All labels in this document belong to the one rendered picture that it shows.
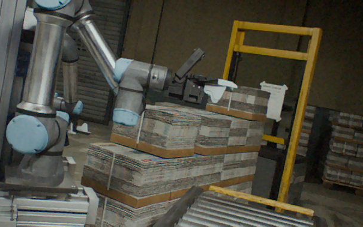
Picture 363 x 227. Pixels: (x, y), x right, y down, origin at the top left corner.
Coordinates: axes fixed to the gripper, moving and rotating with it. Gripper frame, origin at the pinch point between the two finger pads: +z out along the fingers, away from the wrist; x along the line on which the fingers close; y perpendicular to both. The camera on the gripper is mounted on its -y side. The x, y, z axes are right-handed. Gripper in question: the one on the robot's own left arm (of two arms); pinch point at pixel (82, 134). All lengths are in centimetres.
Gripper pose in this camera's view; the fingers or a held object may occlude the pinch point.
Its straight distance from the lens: 226.2
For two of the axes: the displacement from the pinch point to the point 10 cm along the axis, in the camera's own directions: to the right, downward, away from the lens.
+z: 8.3, 2.0, -5.3
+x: 5.3, 0.5, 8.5
